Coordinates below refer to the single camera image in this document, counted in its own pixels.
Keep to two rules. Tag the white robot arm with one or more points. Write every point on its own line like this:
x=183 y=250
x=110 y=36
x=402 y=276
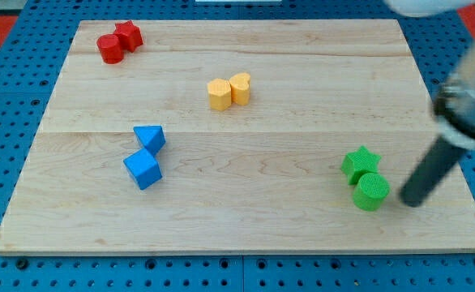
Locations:
x=454 y=106

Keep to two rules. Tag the green star block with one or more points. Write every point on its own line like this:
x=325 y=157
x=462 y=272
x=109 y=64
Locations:
x=356 y=164

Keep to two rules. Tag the red star block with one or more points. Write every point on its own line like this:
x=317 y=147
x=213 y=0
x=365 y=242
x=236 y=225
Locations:
x=129 y=35

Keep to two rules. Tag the yellow hexagon block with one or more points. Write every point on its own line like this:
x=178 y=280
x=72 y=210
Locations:
x=219 y=94

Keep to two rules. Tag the yellow heart block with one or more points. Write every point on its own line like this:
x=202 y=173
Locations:
x=240 y=88

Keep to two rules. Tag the light wooden board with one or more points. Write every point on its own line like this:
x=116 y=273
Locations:
x=256 y=179

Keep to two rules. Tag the blue triangle block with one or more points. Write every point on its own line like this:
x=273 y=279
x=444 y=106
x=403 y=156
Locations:
x=151 y=137

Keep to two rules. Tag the blue cube block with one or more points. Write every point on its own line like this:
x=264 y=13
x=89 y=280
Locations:
x=143 y=168

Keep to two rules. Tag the green cylinder block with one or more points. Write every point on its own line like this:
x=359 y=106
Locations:
x=370 y=191

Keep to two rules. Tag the red cylinder block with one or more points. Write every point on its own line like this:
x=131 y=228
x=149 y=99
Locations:
x=110 y=48

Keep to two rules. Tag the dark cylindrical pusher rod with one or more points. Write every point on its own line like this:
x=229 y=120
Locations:
x=430 y=171

